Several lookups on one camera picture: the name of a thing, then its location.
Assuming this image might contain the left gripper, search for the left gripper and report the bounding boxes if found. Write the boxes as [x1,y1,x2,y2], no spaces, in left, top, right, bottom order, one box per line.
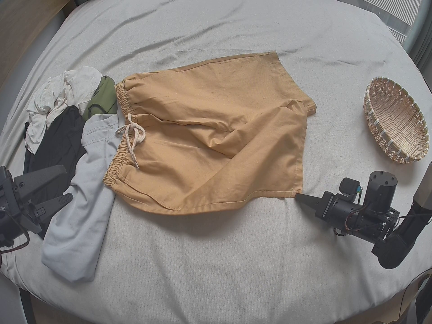
[0,165,74,248]

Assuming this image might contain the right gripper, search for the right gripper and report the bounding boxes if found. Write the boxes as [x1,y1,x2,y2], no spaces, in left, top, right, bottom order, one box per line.
[295,190,367,231]

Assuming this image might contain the tan shorts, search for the tan shorts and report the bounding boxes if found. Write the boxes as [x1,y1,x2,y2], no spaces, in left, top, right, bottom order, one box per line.
[102,50,318,216]

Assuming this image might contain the pale grey garment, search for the pale grey garment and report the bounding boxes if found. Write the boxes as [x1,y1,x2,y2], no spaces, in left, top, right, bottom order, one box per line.
[41,113,131,283]

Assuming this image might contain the black garment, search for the black garment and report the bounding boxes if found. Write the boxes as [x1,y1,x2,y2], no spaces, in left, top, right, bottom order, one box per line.
[23,105,89,239]

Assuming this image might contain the white garment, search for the white garment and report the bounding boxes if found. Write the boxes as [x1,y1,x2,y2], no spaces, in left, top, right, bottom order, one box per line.
[25,66,103,154]

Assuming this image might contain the green garment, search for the green garment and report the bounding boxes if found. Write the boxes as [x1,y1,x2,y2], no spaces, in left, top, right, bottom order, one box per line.
[82,75,119,121]

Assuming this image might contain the round woven basket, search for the round woven basket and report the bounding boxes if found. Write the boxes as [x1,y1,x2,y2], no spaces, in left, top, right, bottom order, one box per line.
[363,76,428,164]

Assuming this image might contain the bed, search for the bed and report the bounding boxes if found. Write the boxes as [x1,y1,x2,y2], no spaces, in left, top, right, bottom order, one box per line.
[0,0,432,324]

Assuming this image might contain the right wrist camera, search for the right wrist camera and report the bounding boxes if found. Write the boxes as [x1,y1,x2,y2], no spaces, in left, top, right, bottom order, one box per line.
[339,178,362,202]

